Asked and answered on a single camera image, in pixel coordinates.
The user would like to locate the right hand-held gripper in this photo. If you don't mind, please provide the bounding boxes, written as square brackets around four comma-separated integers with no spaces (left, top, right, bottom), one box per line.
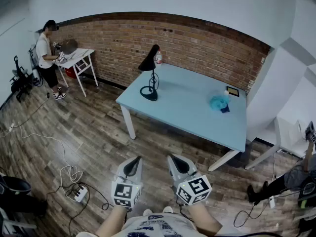
[167,154,212,206]

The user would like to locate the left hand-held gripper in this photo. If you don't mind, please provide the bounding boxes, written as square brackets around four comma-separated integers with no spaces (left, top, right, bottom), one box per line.
[111,156,144,208]

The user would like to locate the black desk lamp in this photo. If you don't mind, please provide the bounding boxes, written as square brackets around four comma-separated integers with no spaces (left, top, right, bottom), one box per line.
[138,44,160,102]

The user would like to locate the person's left forearm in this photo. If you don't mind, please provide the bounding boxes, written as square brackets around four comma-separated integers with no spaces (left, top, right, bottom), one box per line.
[96,203,129,237]

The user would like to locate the person's right forearm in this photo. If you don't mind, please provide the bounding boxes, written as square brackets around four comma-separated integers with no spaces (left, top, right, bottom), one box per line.
[190,201,223,236]

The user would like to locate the white power strip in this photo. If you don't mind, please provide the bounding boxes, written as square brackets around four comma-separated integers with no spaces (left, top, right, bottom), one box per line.
[74,186,88,202]

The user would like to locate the person's white printed shirt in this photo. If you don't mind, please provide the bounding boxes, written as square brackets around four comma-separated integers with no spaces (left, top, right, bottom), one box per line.
[76,212,210,237]

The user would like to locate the blue plastic bag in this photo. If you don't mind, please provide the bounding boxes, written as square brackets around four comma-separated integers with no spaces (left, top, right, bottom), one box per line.
[209,92,231,114]

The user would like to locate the black framed cork board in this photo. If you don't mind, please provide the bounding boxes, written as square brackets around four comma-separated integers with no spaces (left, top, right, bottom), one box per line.
[226,85,240,98]

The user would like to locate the large white table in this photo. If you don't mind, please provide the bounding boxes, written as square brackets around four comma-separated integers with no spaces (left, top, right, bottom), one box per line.
[244,117,316,170]

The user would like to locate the black round bin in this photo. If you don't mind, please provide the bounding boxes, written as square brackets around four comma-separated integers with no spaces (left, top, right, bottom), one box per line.
[0,175,32,202]

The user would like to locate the small white table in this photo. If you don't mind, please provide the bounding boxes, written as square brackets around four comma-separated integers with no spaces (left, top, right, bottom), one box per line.
[54,48,99,98]

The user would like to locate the brown paper bag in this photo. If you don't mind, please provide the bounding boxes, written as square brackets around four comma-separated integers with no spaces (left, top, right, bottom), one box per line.
[60,39,79,54]

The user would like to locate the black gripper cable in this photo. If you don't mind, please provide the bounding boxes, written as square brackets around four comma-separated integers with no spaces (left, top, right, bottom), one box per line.
[176,201,196,223]

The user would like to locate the black cables at power strip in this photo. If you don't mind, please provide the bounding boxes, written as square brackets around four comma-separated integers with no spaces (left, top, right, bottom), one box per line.
[46,181,114,237]

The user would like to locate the long white cable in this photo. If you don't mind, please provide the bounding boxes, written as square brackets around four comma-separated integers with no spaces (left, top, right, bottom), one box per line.
[0,129,83,197]

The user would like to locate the black looped cable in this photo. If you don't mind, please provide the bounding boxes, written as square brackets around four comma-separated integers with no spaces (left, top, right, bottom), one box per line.
[233,196,272,228]

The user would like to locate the long black floor cable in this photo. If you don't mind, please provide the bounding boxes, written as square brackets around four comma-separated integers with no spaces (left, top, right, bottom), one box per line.
[14,92,50,128]

